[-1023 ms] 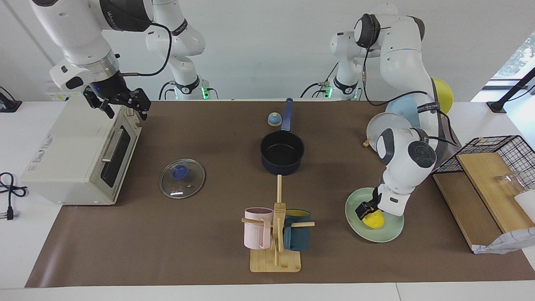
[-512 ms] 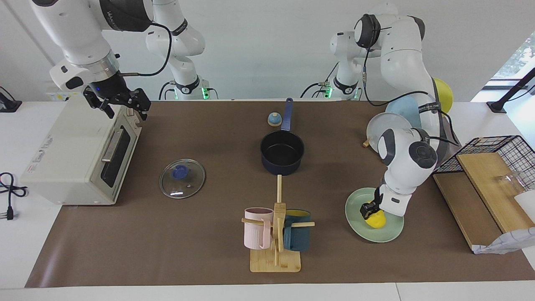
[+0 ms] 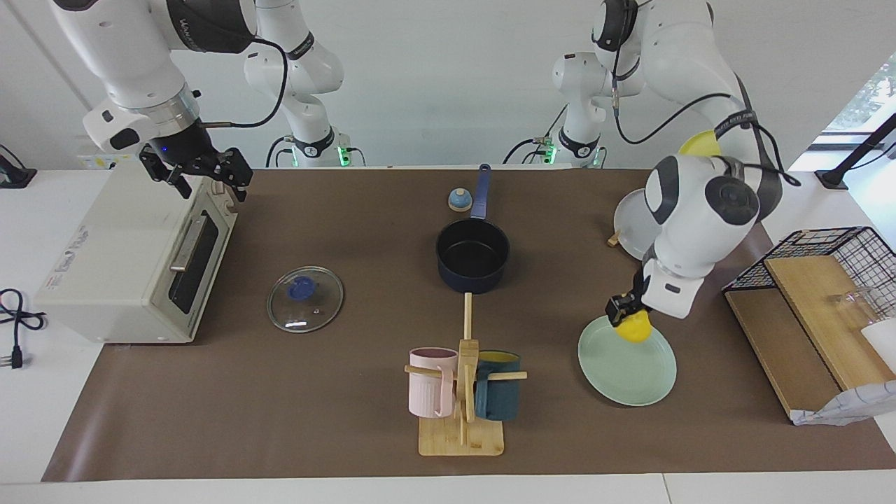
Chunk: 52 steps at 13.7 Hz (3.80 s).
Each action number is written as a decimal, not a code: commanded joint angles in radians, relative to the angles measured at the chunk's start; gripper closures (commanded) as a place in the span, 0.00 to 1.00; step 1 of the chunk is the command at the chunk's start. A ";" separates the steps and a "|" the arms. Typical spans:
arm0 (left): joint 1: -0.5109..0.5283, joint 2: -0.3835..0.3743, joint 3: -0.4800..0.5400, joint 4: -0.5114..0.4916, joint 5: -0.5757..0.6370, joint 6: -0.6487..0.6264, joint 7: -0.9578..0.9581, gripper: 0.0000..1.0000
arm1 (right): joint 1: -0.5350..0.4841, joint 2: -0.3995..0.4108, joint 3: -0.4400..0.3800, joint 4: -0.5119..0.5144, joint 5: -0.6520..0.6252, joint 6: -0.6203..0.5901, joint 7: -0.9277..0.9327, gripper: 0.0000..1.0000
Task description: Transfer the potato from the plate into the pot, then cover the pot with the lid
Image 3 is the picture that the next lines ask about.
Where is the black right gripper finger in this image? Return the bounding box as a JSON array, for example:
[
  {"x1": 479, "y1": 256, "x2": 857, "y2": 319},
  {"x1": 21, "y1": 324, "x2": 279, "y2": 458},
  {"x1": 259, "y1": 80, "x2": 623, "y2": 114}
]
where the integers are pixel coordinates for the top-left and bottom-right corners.
[
  {"x1": 199, "y1": 147, "x2": 254, "y2": 204},
  {"x1": 139, "y1": 146, "x2": 193, "y2": 201}
]

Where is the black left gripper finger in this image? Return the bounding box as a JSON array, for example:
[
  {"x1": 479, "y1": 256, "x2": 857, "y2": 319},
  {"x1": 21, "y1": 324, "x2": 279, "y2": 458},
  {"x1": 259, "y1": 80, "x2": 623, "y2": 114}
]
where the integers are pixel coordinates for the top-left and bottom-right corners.
[{"x1": 605, "y1": 294, "x2": 636, "y2": 330}]

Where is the yellow potato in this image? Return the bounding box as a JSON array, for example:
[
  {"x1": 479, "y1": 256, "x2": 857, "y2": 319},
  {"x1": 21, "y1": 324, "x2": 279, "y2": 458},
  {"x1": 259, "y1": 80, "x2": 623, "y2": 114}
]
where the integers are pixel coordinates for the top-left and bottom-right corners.
[{"x1": 616, "y1": 308, "x2": 653, "y2": 345}]

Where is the glass lid blue knob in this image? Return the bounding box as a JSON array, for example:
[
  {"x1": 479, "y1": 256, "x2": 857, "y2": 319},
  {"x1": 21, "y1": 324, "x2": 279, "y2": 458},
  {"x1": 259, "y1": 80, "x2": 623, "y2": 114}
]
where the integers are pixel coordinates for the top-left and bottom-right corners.
[{"x1": 267, "y1": 266, "x2": 345, "y2": 334}]

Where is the pale green plate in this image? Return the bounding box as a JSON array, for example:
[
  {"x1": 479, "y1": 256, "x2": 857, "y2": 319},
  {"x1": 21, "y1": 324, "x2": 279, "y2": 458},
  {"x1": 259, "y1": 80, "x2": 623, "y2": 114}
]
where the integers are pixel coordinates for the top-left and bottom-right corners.
[{"x1": 577, "y1": 314, "x2": 678, "y2": 407}]

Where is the grey plate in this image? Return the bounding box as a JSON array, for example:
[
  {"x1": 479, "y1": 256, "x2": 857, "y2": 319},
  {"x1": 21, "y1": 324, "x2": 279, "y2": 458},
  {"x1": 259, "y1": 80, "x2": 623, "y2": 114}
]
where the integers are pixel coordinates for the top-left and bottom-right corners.
[{"x1": 614, "y1": 189, "x2": 662, "y2": 261}]

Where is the yellow plate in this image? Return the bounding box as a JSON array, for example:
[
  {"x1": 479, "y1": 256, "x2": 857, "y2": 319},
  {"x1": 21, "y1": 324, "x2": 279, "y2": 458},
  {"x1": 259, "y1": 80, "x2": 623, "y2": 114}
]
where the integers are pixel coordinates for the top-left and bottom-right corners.
[{"x1": 678, "y1": 129, "x2": 722, "y2": 158}]

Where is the white socket box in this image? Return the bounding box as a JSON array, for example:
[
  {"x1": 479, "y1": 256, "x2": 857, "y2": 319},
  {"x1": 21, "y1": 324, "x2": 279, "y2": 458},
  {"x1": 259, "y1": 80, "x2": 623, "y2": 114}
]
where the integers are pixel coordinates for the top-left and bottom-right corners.
[{"x1": 77, "y1": 151, "x2": 141, "y2": 169}]

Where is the beige toaster oven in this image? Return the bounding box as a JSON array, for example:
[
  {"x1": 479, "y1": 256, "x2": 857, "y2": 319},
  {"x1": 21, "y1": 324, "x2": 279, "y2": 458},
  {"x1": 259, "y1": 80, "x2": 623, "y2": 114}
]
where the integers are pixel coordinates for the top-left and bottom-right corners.
[{"x1": 34, "y1": 162, "x2": 239, "y2": 345}]

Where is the dark teal mug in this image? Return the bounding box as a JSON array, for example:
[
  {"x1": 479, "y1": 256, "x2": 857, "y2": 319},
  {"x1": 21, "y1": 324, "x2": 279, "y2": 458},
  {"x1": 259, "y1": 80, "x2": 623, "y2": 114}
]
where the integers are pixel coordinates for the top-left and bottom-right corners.
[{"x1": 474, "y1": 350, "x2": 522, "y2": 421}]

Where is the wooden shelf unit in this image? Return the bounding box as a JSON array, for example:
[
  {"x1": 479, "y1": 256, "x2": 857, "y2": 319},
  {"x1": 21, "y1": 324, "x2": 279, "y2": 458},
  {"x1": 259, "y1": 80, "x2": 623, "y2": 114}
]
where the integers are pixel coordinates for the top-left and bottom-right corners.
[{"x1": 724, "y1": 255, "x2": 896, "y2": 421}]

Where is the wooden mug tree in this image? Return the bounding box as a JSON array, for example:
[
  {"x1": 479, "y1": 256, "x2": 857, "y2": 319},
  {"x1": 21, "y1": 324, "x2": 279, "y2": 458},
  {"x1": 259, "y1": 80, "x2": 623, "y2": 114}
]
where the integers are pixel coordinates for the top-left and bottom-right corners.
[{"x1": 405, "y1": 293, "x2": 528, "y2": 457}]

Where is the pink ribbed mug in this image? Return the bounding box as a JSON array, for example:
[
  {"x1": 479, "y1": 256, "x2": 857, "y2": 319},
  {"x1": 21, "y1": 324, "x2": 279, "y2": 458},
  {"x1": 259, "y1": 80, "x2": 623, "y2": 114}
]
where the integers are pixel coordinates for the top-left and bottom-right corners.
[{"x1": 409, "y1": 347, "x2": 459, "y2": 419}]

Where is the clear glass cup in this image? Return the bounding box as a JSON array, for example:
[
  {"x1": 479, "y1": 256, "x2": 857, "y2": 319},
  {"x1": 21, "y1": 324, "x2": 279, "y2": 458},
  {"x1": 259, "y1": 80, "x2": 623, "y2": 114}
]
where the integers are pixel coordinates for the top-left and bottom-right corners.
[{"x1": 829, "y1": 287, "x2": 888, "y2": 330}]

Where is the black clamp stand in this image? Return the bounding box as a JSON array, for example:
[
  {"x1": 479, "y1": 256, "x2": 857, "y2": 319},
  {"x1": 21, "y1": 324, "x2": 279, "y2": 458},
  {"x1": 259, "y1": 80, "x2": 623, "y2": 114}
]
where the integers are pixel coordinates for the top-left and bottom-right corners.
[{"x1": 815, "y1": 112, "x2": 896, "y2": 190}]

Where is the white crumpled plastic sheet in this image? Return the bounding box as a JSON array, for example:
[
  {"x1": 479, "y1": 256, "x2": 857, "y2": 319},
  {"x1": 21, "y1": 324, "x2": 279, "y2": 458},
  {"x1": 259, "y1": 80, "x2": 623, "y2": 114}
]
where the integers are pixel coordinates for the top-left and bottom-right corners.
[{"x1": 791, "y1": 381, "x2": 896, "y2": 426}]

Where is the white cup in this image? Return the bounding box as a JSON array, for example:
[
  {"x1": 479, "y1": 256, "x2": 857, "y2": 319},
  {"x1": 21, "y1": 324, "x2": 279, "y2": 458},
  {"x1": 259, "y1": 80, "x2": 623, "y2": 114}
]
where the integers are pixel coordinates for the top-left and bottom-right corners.
[{"x1": 860, "y1": 318, "x2": 896, "y2": 372}]

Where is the brown table mat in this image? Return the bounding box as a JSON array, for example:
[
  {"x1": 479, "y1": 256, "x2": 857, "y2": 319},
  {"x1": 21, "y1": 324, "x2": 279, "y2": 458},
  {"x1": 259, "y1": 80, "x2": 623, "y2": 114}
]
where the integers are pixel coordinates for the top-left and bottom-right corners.
[{"x1": 41, "y1": 168, "x2": 896, "y2": 482}]

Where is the black desk mount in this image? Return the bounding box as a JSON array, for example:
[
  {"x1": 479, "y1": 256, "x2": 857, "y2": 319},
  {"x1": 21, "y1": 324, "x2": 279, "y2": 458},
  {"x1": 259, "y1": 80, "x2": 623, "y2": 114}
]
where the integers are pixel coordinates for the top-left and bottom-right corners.
[{"x1": 0, "y1": 143, "x2": 37, "y2": 188}]

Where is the black pot purple handle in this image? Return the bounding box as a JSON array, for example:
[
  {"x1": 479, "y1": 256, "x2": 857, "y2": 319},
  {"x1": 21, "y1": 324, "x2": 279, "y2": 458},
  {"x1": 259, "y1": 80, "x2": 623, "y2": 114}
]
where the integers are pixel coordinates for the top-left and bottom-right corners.
[{"x1": 435, "y1": 164, "x2": 511, "y2": 293}]

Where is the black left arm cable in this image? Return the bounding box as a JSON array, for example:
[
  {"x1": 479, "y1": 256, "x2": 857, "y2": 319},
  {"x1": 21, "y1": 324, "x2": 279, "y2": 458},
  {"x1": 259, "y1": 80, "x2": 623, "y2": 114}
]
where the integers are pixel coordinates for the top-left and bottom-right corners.
[{"x1": 610, "y1": 0, "x2": 804, "y2": 219}]

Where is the black base cable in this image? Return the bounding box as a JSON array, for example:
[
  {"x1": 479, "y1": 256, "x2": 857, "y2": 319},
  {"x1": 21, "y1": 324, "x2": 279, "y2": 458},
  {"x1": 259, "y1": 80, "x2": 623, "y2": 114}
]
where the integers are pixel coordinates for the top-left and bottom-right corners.
[{"x1": 504, "y1": 105, "x2": 568, "y2": 166}]

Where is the black power cord with plug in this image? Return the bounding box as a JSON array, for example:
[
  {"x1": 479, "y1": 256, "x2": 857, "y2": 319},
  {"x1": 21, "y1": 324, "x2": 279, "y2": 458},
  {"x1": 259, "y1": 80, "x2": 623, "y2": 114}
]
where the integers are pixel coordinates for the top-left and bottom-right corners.
[{"x1": 0, "y1": 288, "x2": 46, "y2": 370}]

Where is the black wire mesh frame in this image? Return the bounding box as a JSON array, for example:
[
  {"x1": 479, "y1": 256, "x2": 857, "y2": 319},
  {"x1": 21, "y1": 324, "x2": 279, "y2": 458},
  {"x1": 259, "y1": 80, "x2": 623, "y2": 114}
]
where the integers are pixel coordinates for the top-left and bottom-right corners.
[{"x1": 722, "y1": 226, "x2": 896, "y2": 319}]

